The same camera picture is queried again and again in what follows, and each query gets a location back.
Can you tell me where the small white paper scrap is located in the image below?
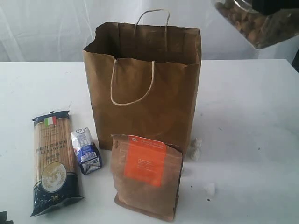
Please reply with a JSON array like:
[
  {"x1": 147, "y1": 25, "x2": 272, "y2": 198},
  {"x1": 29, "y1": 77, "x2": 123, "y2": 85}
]
[{"x1": 204, "y1": 182, "x2": 216, "y2": 196}]

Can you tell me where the clear jar gold lid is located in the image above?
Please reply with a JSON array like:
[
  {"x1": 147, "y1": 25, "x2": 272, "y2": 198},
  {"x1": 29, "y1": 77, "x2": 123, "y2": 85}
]
[{"x1": 212, "y1": 0, "x2": 299, "y2": 49}]

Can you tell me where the spaghetti packet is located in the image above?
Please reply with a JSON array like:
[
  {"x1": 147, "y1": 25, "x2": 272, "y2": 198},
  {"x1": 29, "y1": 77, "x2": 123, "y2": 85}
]
[{"x1": 31, "y1": 111, "x2": 83, "y2": 217}]

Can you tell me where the white crumpled paper piece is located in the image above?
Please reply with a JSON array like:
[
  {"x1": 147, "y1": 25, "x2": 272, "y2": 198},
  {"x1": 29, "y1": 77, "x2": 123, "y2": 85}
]
[{"x1": 188, "y1": 138, "x2": 202, "y2": 161}]

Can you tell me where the brown paper bag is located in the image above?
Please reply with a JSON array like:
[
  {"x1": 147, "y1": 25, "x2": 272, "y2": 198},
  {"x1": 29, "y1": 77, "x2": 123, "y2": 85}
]
[{"x1": 83, "y1": 22, "x2": 201, "y2": 154}]

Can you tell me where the brown pouch orange label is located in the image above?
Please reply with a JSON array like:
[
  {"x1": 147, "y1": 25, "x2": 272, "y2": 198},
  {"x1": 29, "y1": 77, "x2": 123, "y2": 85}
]
[{"x1": 110, "y1": 135, "x2": 183, "y2": 222}]

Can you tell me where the small milk carton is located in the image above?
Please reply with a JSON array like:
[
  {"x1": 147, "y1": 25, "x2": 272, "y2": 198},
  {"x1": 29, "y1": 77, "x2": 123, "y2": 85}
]
[{"x1": 71, "y1": 127, "x2": 103, "y2": 175}]

